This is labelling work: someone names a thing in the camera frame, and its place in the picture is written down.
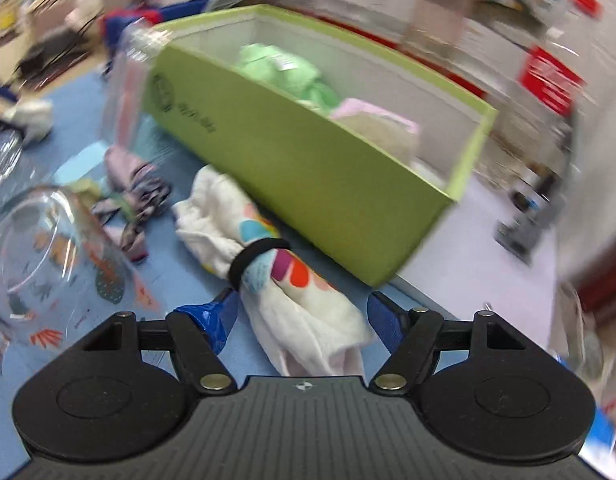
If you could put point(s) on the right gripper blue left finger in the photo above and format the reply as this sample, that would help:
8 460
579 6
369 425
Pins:
216 318

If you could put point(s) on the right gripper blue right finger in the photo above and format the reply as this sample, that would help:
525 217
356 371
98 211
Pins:
390 322

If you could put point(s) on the white cloth with colourful print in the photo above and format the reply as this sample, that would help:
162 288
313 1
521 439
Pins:
305 326

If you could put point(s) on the clear zip bag pack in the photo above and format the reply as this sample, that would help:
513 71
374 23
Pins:
133 59

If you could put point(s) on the green fluffy towel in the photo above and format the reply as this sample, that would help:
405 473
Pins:
288 73

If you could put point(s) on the white knotted towel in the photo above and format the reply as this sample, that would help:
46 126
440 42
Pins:
33 119

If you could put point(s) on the pink tissue pack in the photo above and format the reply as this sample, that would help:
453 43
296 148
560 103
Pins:
398 136

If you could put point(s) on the white base board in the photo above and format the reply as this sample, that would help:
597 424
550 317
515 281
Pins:
461 267

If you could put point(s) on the cartoon printed glass mug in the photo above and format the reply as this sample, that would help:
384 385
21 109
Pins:
61 275

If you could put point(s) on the green cardboard box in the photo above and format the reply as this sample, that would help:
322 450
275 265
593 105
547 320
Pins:
363 208

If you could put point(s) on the textured clear glass mug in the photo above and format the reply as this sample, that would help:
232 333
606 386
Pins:
11 148

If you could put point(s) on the Coca-Cola plastic bottle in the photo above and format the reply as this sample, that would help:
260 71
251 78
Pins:
549 83

